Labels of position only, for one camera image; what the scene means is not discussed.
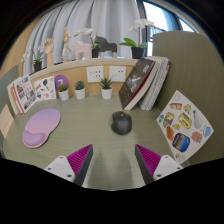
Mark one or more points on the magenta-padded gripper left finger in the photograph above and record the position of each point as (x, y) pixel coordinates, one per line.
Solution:
(79, 159)

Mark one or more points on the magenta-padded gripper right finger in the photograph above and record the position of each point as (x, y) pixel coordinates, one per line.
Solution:
(148, 159)

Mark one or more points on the black computer mouse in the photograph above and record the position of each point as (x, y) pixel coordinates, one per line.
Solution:
(121, 123)

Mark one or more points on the purple mouse pad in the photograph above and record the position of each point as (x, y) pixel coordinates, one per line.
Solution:
(41, 126)

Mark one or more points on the colourful sticker sheet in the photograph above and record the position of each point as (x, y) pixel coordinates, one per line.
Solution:
(183, 128)

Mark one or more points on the small succulent in white pot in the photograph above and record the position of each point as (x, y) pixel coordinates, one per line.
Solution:
(80, 94)
(63, 95)
(106, 93)

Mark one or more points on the white books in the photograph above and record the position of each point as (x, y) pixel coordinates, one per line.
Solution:
(10, 91)
(156, 85)

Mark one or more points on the black book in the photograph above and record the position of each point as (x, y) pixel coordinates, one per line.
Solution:
(136, 83)

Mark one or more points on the white sticker sheet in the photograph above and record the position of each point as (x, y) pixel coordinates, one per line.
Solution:
(45, 88)

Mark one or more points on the purple round number sign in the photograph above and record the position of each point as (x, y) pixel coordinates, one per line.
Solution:
(61, 80)

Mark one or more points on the red white photo magazine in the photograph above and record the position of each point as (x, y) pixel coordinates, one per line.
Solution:
(25, 93)

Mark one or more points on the wooden desk back ledge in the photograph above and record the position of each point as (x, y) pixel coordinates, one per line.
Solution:
(80, 65)

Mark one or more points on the green desk partition panel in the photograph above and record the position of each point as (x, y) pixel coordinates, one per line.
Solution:
(193, 66)
(6, 81)

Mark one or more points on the wooden hand model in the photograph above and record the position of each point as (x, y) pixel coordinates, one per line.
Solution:
(49, 50)

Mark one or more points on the black horse figure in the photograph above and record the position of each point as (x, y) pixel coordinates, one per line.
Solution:
(106, 45)

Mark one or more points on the wooden mannequin figure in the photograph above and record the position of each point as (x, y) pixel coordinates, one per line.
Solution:
(66, 41)

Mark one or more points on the grey curtain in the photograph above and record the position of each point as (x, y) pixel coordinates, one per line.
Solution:
(100, 16)

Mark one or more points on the dark framed window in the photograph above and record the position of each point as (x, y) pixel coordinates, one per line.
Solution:
(160, 15)

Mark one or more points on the white wall socket plate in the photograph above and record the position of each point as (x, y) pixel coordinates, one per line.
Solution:
(117, 73)
(95, 74)

